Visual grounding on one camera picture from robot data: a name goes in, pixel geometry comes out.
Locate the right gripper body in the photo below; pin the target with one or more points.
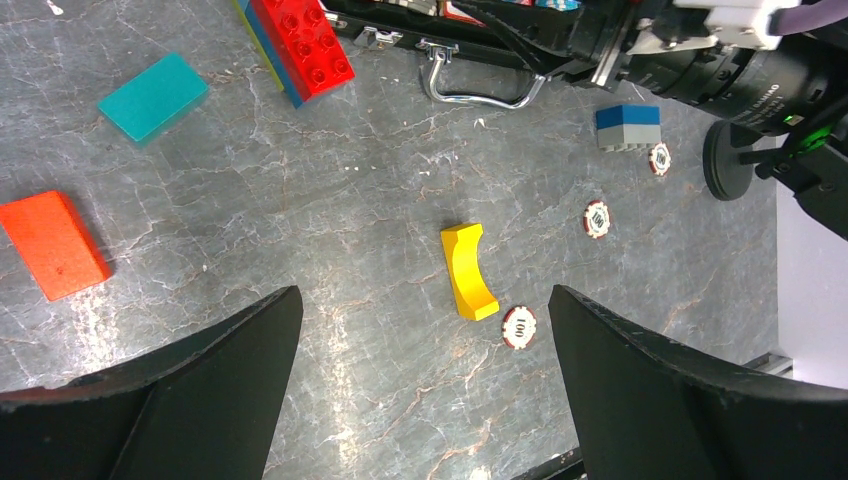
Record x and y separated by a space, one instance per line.
771 92

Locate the blue grey lego block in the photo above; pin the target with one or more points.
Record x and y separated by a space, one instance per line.
627 127

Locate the yellow arch block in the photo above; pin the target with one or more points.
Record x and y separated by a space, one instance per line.
473 298

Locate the orange block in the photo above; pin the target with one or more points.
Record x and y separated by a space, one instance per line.
55 244

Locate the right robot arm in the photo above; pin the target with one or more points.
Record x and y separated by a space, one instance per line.
820 150

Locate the black poker chip case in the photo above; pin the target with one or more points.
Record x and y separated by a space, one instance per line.
421 26

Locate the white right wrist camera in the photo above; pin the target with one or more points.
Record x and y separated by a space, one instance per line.
697 25

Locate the red blue lego block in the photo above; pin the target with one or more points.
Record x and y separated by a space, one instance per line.
300 46

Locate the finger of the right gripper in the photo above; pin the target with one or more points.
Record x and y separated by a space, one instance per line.
538 35

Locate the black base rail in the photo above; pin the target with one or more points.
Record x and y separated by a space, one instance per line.
566 466

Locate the teal block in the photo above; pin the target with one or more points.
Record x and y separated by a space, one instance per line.
155 99

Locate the red 100 poker chip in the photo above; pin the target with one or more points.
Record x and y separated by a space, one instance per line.
596 219

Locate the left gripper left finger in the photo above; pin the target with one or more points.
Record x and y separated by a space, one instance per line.
203 407

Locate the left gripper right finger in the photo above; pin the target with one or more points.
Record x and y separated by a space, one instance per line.
647 407

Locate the blue microphone on stand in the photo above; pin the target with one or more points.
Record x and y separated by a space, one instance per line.
730 161

